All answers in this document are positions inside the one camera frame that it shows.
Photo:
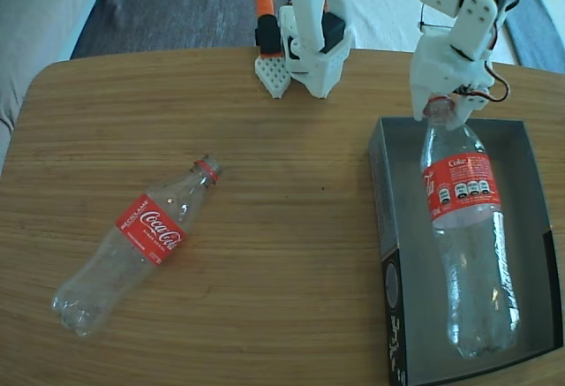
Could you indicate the clear bottle red label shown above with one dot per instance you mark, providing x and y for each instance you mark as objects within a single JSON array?
[
  {"x": 468, "y": 191},
  {"x": 150, "y": 227}
]

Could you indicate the grey cardboard box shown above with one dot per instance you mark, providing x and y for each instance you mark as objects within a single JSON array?
[{"x": 534, "y": 227}]

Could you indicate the orange black clamp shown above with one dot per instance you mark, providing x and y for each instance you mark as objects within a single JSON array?
[{"x": 267, "y": 32}]

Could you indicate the white cloth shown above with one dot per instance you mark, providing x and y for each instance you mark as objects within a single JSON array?
[{"x": 388, "y": 28}]

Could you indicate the blue grey blanket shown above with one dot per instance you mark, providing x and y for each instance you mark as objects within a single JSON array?
[{"x": 543, "y": 28}]

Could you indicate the beige sofa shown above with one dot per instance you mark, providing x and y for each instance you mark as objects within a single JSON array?
[{"x": 35, "y": 28}]

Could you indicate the dark grey rug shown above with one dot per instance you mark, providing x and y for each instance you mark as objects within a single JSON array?
[{"x": 176, "y": 6}]

